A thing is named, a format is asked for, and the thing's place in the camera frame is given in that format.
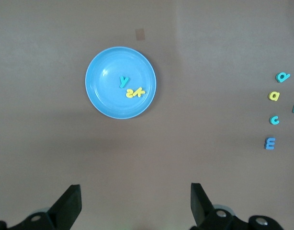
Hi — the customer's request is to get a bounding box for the yellow foam letter a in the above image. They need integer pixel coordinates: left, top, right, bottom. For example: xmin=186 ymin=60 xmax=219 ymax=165
xmin=268 ymin=91 xmax=281 ymax=102

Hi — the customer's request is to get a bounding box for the teal foam letter y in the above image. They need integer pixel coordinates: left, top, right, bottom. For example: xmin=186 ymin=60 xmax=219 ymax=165
xmin=119 ymin=76 xmax=130 ymax=89

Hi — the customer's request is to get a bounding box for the blue foam letter m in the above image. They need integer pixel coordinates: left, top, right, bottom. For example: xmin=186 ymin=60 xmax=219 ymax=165
xmin=264 ymin=137 xmax=276 ymax=150

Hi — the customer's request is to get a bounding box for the blue round plate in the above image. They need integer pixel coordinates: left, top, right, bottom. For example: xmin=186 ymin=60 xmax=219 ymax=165
xmin=85 ymin=46 xmax=157 ymax=120

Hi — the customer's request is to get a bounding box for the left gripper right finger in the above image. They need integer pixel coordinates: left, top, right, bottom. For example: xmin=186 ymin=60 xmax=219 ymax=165
xmin=190 ymin=183 xmax=282 ymax=230

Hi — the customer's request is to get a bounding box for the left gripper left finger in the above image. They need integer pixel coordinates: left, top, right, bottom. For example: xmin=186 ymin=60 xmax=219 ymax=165
xmin=0 ymin=184 xmax=82 ymax=230

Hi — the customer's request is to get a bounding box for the teal foam letter d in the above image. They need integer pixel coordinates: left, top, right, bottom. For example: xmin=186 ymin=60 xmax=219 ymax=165
xmin=275 ymin=72 xmax=291 ymax=83

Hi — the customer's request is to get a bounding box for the brown tape patch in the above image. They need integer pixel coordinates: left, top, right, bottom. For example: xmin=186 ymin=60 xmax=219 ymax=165
xmin=135 ymin=28 xmax=146 ymax=41

